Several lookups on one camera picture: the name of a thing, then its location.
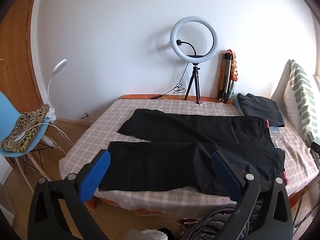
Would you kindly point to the black pants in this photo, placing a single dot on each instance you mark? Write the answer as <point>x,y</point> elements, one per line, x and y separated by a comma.
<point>162,165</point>

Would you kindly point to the white clip desk lamp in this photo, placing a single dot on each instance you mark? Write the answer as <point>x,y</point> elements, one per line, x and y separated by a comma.
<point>60,65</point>

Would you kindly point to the person's zebra striped leg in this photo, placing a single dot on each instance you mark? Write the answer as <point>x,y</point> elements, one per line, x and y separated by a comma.
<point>207,222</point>

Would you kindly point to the white fluffy slipper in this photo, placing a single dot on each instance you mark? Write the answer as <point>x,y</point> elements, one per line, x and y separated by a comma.
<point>155,235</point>

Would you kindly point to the metal door stopper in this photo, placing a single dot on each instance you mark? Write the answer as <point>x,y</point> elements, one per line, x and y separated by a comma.
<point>85,115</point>

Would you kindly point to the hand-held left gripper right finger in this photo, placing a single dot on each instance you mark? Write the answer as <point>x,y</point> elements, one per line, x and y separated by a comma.
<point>225,175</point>

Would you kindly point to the green striped pillow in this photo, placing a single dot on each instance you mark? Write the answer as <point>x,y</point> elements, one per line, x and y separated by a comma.
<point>300,92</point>

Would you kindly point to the blue chair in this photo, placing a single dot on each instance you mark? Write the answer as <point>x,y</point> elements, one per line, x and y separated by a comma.
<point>6,105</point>

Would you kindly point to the folded silver tripod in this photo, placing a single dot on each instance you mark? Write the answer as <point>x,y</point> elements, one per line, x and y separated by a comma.
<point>226,75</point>

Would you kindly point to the beige checked blanket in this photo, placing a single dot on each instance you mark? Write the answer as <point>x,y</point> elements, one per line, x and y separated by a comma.
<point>100,125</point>

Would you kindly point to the folded dark grey garment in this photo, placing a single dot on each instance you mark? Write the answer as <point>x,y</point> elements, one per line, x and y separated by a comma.
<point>260,107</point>

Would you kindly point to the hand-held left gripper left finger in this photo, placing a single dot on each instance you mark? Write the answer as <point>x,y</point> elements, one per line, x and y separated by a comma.
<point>96,173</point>

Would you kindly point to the leopard print cushion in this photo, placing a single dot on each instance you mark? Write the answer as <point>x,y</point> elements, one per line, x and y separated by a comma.
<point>27,122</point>

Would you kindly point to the black tripod legs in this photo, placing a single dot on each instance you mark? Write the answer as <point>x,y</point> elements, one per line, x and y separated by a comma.
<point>197,85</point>

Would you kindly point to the orange patterned scarf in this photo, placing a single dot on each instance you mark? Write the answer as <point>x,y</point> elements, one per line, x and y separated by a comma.
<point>234,67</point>

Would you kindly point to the wooden door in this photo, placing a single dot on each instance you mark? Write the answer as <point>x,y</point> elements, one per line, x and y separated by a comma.
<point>15,42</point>

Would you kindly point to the small white device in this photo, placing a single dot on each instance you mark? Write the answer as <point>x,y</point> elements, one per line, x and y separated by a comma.
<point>20,137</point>

